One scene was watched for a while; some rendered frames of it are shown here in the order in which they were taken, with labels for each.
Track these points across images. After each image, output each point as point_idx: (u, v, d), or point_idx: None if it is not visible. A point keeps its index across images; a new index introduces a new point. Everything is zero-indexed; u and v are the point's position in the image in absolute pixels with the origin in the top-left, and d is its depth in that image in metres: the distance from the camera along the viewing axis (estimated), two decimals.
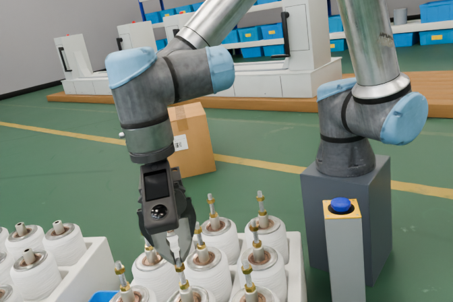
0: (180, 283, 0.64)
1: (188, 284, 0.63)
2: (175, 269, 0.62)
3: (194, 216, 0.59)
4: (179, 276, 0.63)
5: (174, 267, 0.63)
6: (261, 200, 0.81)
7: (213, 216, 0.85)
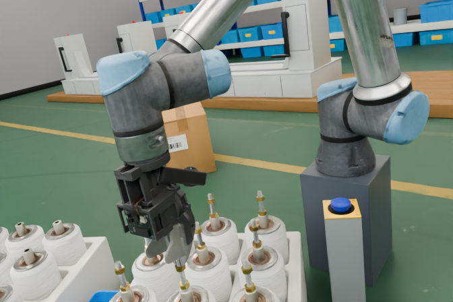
0: None
1: (180, 286, 0.63)
2: None
3: None
4: (181, 272, 0.64)
5: (184, 263, 0.63)
6: (261, 200, 0.81)
7: (213, 216, 0.85)
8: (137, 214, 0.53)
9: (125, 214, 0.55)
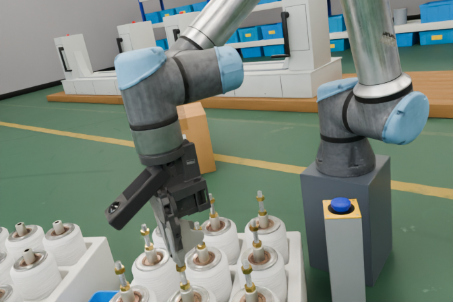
0: (183, 284, 0.63)
1: (189, 282, 0.64)
2: (179, 270, 0.62)
3: (172, 234, 0.56)
4: (182, 276, 0.63)
5: (176, 269, 0.62)
6: (261, 200, 0.81)
7: (213, 216, 0.85)
8: None
9: (202, 186, 0.59)
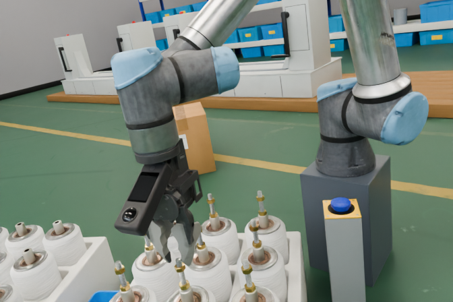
0: (180, 284, 0.64)
1: (189, 284, 0.64)
2: (176, 270, 0.62)
3: (188, 224, 0.57)
4: (179, 276, 0.63)
5: (174, 267, 0.63)
6: (261, 200, 0.81)
7: (213, 216, 0.85)
8: None
9: None
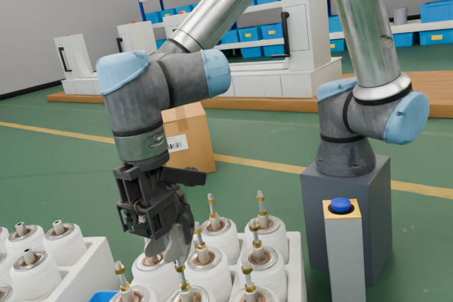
0: (180, 284, 0.64)
1: (189, 284, 0.64)
2: (176, 270, 0.62)
3: None
4: (179, 276, 0.63)
5: (174, 267, 0.63)
6: (261, 200, 0.81)
7: (213, 216, 0.85)
8: (136, 214, 0.53)
9: (125, 213, 0.55)
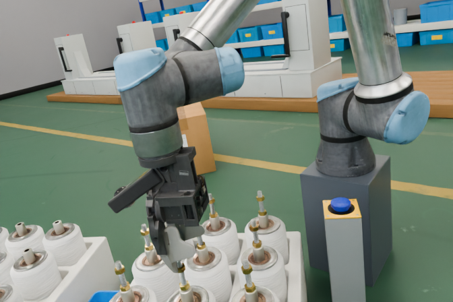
0: (185, 284, 0.63)
1: None
2: (184, 269, 0.62)
3: (150, 235, 0.56)
4: (184, 276, 0.63)
5: (180, 271, 0.62)
6: (261, 200, 0.81)
7: (213, 216, 0.85)
8: (199, 189, 0.57)
9: (195, 201, 0.55)
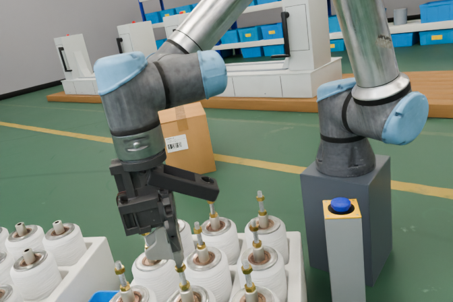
0: (183, 285, 0.63)
1: (187, 281, 0.65)
2: (180, 271, 0.62)
3: None
4: (183, 276, 0.63)
5: (176, 271, 0.62)
6: (261, 200, 0.81)
7: (213, 216, 0.85)
8: (123, 205, 0.57)
9: None
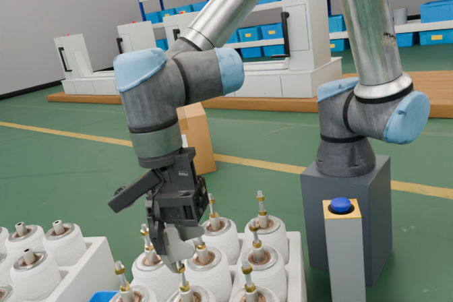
0: (185, 281, 0.64)
1: (179, 287, 0.64)
2: None
3: (150, 235, 0.56)
4: (182, 274, 0.64)
5: (185, 265, 0.63)
6: (261, 200, 0.81)
7: (213, 216, 0.85)
8: (199, 190, 0.57)
9: (195, 201, 0.55)
